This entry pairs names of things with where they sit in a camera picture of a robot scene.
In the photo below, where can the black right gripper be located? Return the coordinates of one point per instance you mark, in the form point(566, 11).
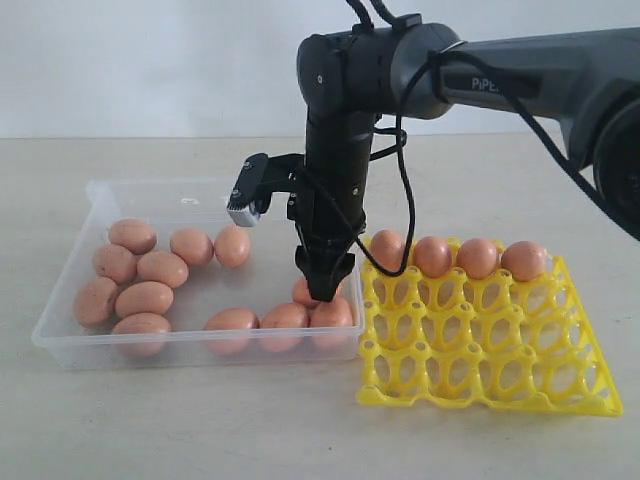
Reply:
point(329, 205)

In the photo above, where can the brown egg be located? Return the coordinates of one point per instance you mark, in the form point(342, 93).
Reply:
point(135, 235)
point(115, 262)
point(525, 260)
point(237, 321)
point(387, 248)
point(478, 258)
point(433, 256)
point(192, 245)
point(335, 314)
point(94, 303)
point(289, 315)
point(301, 294)
point(164, 267)
point(232, 246)
point(142, 324)
point(145, 297)

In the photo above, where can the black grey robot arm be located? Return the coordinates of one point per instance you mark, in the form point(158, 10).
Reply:
point(588, 82)

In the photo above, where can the yellow plastic egg tray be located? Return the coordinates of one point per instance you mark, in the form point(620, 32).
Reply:
point(508, 345)

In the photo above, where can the clear plastic bin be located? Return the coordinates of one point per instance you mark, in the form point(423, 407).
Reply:
point(264, 282)

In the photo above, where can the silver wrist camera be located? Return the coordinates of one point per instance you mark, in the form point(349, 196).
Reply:
point(245, 205)

